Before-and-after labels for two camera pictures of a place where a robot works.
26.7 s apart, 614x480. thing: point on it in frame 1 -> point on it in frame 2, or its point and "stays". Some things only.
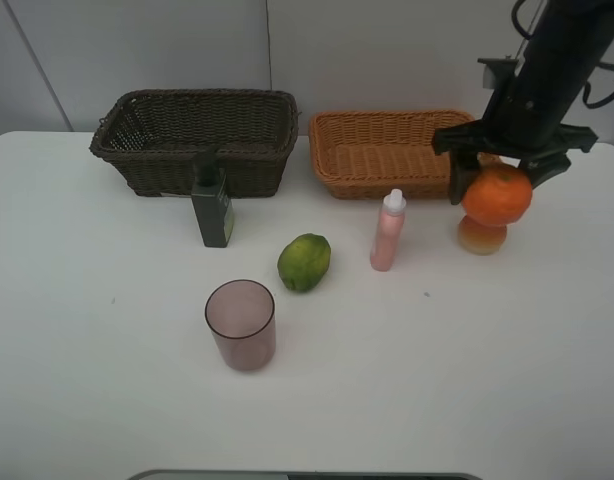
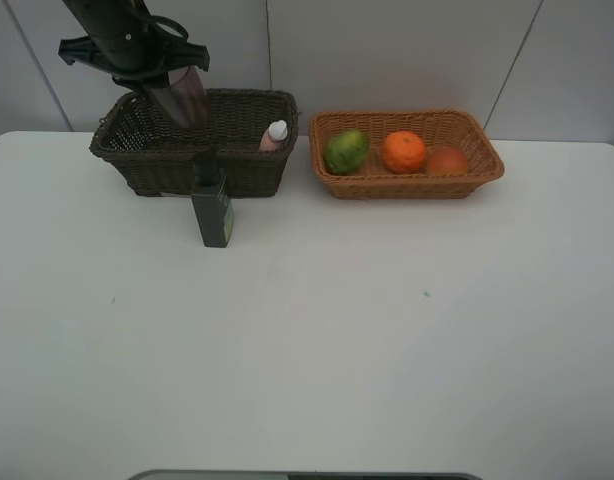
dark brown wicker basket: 155,136 stays
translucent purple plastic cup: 241,317 -> 190,92
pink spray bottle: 389,230 -> 274,136
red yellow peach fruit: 478,237 -> 447,161
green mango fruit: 304,262 -> 345,151
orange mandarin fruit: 497,194 -> 404,152
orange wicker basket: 361,155 stays
